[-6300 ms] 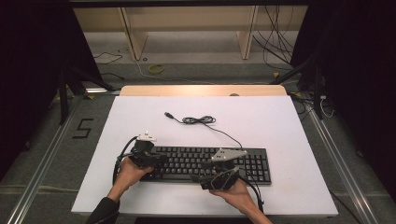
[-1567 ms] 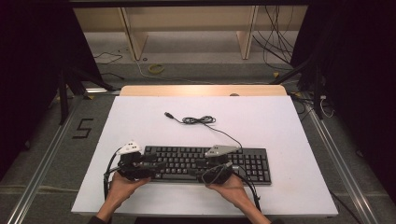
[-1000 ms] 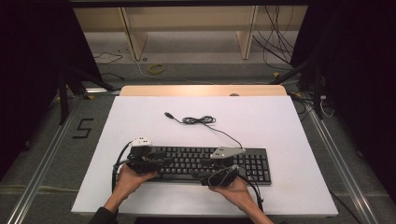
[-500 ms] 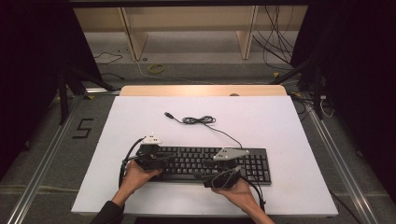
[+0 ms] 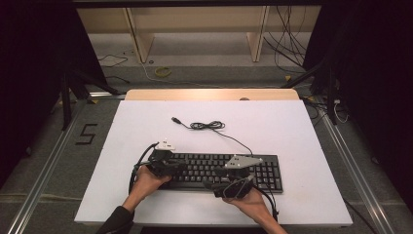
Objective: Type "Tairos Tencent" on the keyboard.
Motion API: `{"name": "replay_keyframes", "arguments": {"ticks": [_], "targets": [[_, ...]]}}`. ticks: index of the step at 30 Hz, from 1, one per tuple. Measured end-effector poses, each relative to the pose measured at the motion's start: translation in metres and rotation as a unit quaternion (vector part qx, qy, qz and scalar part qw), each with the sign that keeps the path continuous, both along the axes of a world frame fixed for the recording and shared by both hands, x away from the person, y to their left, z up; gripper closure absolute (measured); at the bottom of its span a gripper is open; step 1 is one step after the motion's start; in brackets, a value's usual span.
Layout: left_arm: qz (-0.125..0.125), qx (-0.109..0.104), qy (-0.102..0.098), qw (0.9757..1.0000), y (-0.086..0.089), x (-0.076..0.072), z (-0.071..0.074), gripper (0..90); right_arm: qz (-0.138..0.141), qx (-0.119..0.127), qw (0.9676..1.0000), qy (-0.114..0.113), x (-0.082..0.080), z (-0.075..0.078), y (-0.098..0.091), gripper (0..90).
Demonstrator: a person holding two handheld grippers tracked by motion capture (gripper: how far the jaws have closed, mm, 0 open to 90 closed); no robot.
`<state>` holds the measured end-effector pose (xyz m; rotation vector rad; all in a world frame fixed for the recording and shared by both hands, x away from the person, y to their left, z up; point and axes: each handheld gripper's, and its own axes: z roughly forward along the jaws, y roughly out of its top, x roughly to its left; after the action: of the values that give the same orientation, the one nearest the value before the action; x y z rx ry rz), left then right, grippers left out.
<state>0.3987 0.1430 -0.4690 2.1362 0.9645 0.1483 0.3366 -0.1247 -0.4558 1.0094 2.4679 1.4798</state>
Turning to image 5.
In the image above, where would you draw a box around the black keyboard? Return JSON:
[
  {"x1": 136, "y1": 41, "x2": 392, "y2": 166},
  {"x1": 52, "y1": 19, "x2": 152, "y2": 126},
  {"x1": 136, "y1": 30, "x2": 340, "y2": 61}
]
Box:
[{"x1": 147, "y1": 152, "x2": 284, "y2": 194}]

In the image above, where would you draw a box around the tangle of floor cables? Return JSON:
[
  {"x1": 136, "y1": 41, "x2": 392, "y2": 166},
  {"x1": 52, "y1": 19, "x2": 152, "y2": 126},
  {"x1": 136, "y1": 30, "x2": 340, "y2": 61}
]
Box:
[{"x1": 301, "y1": 96, "x2": 350, "y2": 125}]

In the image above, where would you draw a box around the black metal stand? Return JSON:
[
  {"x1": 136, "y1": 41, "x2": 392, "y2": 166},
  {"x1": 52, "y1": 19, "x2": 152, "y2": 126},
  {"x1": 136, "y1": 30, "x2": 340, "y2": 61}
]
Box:
[
  {"x1": 281, "y1": 48, "x2": 339, "y2": 126},
  {"x1": 59, "y1": 64, "x2": 121, "y2": 131}
]

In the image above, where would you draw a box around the yellow tape roll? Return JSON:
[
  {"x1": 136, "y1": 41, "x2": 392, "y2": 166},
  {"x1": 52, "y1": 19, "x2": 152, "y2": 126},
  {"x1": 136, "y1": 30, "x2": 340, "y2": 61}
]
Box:
[{"x1": 154, "y1": 66, "x2": 172, "y2": 78}]

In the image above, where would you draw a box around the person's left hand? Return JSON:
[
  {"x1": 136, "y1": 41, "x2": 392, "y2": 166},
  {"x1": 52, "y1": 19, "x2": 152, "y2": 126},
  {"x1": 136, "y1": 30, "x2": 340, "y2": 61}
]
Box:
[{"x1": 128, "y1": 167, "x2": 172, "y2": 204}]

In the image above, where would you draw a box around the white table board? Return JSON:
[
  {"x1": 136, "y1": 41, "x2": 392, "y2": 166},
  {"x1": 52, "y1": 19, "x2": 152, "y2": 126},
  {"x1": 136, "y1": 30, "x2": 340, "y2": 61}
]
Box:
[{"x1": 73, "y1": 99, "x2": 354, "y2": 227}]

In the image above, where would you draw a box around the short aluminium rail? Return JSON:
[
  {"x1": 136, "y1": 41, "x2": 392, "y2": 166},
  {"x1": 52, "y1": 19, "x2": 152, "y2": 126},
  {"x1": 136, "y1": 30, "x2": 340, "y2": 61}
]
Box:
[{"x1": 89, "y1": 92, "x2": 126, "y2": 99}]

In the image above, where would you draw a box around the long aluminium rail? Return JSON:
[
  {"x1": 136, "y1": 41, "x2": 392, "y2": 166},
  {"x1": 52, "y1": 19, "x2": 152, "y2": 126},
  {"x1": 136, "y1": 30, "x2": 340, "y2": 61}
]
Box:
[
  {"x1": 316, "y1": 103, "x2": 395, "y2": 234},
  {"x1": 6, "y1": 106, "x2": 82, "y2": 234}
]

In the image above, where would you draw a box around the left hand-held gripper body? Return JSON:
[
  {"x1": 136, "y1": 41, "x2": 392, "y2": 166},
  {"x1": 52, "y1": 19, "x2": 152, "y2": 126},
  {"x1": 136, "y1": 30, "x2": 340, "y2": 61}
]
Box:
[{"x1": 146, "y1": 139, "x2": 178, "y2": 178}]

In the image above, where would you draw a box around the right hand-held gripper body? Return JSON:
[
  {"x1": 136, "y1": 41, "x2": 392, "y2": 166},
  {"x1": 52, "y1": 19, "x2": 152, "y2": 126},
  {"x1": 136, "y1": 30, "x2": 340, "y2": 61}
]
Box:
[{"x1": 212, "y1": 155, "x2": 264, "y2": 199}]

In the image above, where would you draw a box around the wooden table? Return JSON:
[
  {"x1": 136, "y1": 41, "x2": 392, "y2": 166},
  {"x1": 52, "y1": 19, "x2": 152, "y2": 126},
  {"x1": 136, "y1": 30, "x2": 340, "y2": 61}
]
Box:
[{"x1": 125, "y1": 88, "x2": 300, "y2": 101}]

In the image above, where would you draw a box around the left hand-held gripper cable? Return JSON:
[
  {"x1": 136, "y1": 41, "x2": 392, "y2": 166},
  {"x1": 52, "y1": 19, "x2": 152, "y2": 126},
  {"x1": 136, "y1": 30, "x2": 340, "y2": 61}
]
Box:
[{"x1": 129, "y1": 141, "x2": 160, "y2": 196}]

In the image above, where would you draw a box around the thin black floor cable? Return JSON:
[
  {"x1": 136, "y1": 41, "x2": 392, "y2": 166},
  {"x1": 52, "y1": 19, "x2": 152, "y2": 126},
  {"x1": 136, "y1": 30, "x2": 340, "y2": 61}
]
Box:
[{"x1": 342, "y1": 198, "x2": 378, "y2": 234}]

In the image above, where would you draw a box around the bundle of black cables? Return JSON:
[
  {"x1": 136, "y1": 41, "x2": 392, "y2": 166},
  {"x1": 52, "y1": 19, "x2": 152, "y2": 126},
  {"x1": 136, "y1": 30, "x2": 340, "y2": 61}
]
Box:
[{"x1": 262, "y1": 5, "x2": 313, "y2": 74}]

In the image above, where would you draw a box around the person's right hand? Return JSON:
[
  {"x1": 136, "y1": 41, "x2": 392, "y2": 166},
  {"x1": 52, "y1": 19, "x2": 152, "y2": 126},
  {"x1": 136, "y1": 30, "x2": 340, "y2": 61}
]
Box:
[{"x1": 223, "y1": 191, "x2": 271, "y2": 223}]

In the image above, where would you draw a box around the black keyboard cable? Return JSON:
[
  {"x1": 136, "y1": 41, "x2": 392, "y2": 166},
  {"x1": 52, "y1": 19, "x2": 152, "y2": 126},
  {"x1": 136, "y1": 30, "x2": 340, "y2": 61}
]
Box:
[{"x1": 170, "y1": 116, "x2": 254, "y2": 156}]

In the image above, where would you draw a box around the black looped floor cable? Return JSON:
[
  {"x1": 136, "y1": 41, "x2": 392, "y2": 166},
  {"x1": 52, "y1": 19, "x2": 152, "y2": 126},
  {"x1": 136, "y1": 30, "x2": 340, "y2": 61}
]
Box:
[{"x1": 96, "y1": 54, "x2": 130, "y2": 68}]

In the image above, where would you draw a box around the black curtain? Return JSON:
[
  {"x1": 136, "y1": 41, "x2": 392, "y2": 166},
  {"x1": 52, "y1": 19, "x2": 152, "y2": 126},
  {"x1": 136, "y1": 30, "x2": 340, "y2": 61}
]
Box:
[
  {"x1": 0, "y1": 0, "x2": 108, "y2": 189},
  {"x1": 303, "y1": 0, "x2": 413, "y2": 213}
]

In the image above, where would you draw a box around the white floor cable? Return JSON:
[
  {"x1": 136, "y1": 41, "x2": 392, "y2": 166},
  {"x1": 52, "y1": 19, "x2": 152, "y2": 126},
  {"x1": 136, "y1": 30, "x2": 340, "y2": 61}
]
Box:
[{"x1": 139, "y1": 61, "x2": 286, "y2": 90}]

